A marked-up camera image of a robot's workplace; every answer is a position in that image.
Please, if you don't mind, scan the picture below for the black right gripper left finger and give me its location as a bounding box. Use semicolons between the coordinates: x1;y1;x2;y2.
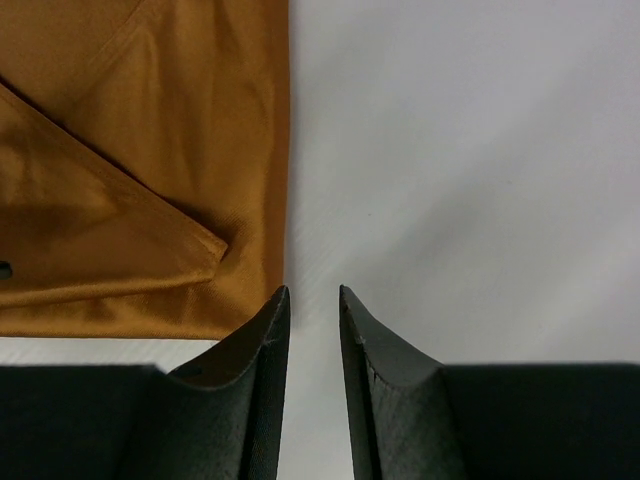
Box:
1;287;290;479

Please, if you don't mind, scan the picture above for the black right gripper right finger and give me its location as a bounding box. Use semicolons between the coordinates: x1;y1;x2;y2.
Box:
339;287;639;479

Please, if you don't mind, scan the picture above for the orange cloth napkin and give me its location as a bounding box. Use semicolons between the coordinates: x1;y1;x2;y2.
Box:
1;1;290;339

